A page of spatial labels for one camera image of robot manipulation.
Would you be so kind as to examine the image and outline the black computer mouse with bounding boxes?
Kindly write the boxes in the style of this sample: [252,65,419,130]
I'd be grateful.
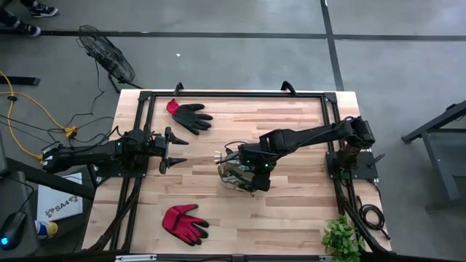
[0,211,28,251]

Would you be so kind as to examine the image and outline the beige green canvas gardening bag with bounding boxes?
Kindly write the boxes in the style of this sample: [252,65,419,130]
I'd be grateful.
[214,140,273,197]

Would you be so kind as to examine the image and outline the person's shoe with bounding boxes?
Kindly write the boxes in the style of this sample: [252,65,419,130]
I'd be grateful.
[16,21,42,37]
[28,0,59,18]

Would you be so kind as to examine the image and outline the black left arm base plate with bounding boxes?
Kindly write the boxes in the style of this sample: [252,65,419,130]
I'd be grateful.
[88,159,151,180]

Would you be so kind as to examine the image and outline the black fan power cable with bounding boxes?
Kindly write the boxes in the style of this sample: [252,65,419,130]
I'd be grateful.
[68,60,106,127]

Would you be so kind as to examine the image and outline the black glove red cuff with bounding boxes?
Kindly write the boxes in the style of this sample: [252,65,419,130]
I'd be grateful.
[166,98,214,136]

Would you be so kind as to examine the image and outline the green artificial plant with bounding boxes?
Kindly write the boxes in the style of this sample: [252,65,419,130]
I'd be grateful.
[320,214,367,262]

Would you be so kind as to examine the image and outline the person's leg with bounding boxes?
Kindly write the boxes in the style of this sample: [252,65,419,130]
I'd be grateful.
[0,7,19,26]

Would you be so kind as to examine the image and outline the black floor bar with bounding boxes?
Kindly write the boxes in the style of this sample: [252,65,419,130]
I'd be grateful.
[0,76,41,87]

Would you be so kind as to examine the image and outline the yellow floor extension cable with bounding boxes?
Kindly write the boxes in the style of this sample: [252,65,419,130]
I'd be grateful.
[0,71,79,165]

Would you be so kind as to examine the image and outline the black diagonal desk rail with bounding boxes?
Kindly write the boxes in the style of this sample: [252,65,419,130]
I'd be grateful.
[5,156,96,200]

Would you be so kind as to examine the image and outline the black rail silver brackets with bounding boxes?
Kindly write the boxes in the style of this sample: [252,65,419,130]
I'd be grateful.
[0,250,466,262]

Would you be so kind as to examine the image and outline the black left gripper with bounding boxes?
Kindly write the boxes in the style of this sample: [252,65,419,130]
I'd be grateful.
[151,126,189,175]

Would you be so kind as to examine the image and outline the black floor fan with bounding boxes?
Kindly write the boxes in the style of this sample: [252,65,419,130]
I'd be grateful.
[76,24,143,94]

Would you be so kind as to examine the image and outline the black metal stand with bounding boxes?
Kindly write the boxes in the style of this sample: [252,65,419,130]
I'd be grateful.
[401,100,466,214]

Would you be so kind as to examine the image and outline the black aluminium table frame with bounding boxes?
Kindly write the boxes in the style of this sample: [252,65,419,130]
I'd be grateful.
[82,90,393,255]

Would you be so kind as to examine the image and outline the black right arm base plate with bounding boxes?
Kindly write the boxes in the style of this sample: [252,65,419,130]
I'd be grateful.
[325,150,380,182]

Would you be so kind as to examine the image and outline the blue yellow white can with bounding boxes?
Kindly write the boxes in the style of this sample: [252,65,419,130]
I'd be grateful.
[34,219,59,240]

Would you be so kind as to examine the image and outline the red glove black fingertips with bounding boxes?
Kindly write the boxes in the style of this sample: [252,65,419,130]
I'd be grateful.
[162,203,210,247]

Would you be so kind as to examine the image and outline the coiled black cable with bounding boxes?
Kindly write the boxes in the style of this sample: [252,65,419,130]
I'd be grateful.
[355,195,391,241]

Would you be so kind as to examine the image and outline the white SA4 box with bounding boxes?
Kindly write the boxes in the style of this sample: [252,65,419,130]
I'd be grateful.
[36,172,84,222]

